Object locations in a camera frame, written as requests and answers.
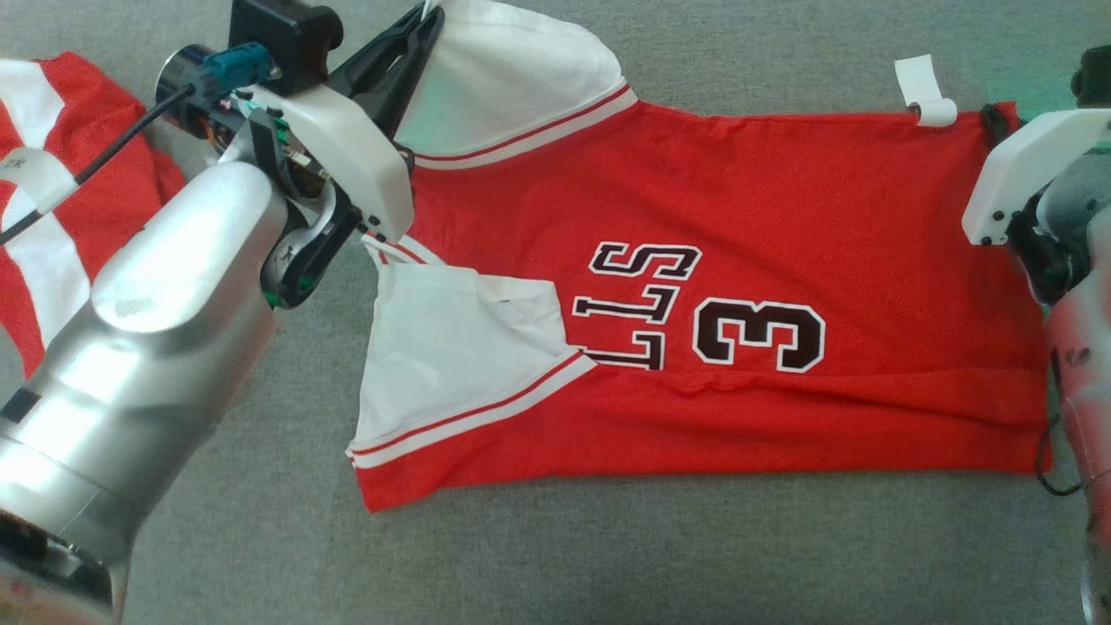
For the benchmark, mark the red basketball jersey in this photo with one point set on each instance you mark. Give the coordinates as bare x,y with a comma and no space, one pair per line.
781,200

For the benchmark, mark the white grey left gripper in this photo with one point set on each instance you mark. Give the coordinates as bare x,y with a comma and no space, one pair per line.
347,156

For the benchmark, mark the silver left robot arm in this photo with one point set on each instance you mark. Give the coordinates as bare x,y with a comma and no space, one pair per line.
147,365

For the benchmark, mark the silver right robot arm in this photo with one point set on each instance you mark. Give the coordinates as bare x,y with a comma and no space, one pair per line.
1085,417

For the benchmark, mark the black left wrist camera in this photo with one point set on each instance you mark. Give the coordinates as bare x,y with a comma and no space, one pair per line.
282,35

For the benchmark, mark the red shorts white stripe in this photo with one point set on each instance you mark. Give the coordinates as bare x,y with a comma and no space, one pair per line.
113,174

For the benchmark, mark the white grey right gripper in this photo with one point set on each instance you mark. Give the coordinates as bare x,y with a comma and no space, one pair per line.
1015,174

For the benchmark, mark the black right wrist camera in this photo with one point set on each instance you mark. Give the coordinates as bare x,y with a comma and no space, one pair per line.
1095,74

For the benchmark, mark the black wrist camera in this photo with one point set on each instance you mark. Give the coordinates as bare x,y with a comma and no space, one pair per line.
1095,74
282,35

